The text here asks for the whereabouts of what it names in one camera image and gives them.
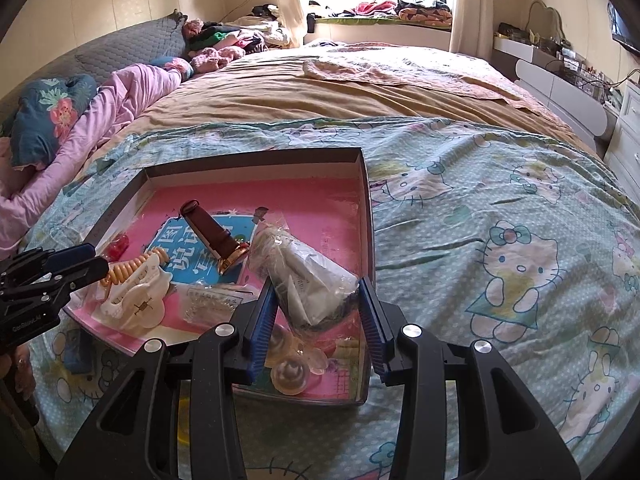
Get brown leather wrist watch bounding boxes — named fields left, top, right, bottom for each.
left=180, top=200, right=250, bottom=275

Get orange spiral hair tie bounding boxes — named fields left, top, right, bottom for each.
left=98, top=246, right=172, bottom=288

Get pile of clothes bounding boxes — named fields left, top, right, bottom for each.
left=182, top=3, right=295, bottom=74

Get large pearl earrings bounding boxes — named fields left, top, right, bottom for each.
left=265, top=324, right=329, bottom=396

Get pink quilt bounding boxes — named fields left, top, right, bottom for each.
left=1, top=58, right=192, bottom=258

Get black flat television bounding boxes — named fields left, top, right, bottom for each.
left=608, top=2, right=640, bottom=56

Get tan bed blanket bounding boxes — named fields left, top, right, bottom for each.
left=88, top=47, right=594, bottom=162

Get clear bag with dark jewelry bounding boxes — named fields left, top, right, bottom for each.
left=248, top=226, right=359, bottom=337

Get small jewelry plastic bag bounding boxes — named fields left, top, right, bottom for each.
left=174, top=283, right=259, bottom=328

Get pink children's book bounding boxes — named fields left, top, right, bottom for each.
left=65, top=170, right=374, bottom=405

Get white grey dressing table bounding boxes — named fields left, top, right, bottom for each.
left=491, top=34, right=616, bottom=156

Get dark floral pillow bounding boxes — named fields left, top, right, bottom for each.
left=1, top=74, right=98, bottom=170

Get pink floral light blanket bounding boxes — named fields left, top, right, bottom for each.
left=303, top=42, right=547, bottom=115

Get white hair claw clip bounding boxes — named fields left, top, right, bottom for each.
left=93, top=247, right=172, bottom=332

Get grey padded headboard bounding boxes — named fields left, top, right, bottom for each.
left=1, top=10, right=188, bottom=120

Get dark cardboard tray box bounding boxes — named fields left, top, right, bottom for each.
left=62, top=146, right=377, bottom=408

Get person's left hand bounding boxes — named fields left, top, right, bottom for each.
left=0, top=344, right=36, bottom=400

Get yellow ring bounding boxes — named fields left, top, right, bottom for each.
left=177, top=389, right=194, bottom=449

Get beige curtain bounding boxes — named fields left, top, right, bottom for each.
left=449, top=0, right=494, bottom=61

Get clothes on window sill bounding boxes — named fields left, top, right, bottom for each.
left=335, top=0, right=454, bottom=29

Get white drawer cabinet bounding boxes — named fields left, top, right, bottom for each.
left=604, top=82, right=640, bottom=203

